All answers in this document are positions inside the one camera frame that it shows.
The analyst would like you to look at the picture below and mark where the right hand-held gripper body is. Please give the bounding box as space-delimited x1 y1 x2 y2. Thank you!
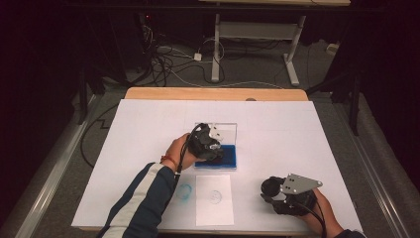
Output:
268 173 324 217

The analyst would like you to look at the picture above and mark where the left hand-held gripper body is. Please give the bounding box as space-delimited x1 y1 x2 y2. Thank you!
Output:
187 122 226 163

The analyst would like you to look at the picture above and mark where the black round stamp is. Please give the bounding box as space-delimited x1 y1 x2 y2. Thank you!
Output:
206 143 226 164

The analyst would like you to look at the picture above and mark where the black round stamp cap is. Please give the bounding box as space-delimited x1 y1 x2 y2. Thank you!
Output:
261 176 285 198

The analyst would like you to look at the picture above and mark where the blue ink pad box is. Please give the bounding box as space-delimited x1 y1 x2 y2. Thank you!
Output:
193 122 239 171

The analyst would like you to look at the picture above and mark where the person's left hand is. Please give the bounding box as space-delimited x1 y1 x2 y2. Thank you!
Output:
162 133 207 173

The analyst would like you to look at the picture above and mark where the person's right hand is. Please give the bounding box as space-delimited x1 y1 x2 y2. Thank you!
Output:
298 187 345 238

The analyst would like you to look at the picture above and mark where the wooden table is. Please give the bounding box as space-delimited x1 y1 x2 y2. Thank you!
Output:
123 86 310 102

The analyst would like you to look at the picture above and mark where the white paper sheet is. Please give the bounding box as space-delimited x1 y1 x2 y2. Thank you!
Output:
195 174 236 228

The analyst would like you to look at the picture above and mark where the large white table cover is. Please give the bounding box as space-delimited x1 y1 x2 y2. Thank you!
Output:
70 98 365 234

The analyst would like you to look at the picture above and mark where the white-legged desk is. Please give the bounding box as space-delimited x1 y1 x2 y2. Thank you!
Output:
197 0 352 87

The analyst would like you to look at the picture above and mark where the black stand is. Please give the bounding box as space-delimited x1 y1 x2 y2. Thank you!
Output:
306 70 363 137
77 62 90 126

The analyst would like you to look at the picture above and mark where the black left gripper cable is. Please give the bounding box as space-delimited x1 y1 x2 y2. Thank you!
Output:
176 123 206 177

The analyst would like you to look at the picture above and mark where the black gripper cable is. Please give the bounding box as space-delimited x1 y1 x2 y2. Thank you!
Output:
176 123 206 177
293 201 328 238

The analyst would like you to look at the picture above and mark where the red bracelet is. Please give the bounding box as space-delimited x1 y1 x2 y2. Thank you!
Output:
159 155 177 170

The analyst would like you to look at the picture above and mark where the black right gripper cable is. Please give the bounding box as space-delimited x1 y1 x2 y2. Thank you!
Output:
293 201 328 238

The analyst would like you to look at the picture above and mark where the tangle of floor cables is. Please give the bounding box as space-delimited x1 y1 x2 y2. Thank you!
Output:
138 23 226 87

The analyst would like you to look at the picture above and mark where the metal floor rail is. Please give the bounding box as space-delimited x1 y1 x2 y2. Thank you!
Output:
325 98 414 238
13 93 103 238

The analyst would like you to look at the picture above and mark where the black floor cable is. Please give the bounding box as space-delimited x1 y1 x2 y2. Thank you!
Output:
79 103 120 168

